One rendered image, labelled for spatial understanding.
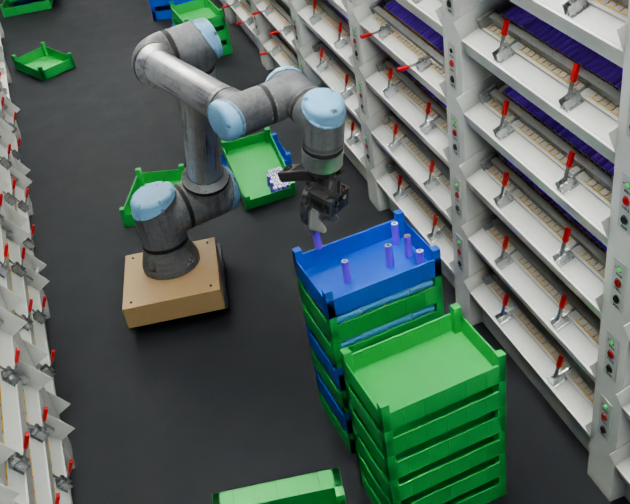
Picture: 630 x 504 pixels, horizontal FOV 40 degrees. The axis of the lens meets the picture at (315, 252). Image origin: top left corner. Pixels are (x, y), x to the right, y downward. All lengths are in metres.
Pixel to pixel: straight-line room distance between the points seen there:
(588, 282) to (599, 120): 0.40
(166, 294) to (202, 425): 0.47
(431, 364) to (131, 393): 1.04
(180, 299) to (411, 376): 1.00
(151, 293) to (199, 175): 0.41
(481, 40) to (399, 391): 0.83
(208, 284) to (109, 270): 0.55
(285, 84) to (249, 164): 1.56
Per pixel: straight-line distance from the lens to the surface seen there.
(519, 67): 1.96
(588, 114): 1.77
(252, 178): 3.36
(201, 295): 2.71
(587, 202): 1.86
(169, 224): 2.72
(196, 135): 2.56
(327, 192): 1.91
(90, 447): 2.56
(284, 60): 4.04
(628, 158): 1.65
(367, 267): 2.12
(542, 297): 2.22
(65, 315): 3.03
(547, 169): 1.97
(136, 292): 2.79
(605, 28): 1.65
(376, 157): 3.03
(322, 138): 1.80
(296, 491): 2.03
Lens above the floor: 1.80
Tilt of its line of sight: 37 degrees down
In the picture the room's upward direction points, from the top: 10 degrees counter-clockwise
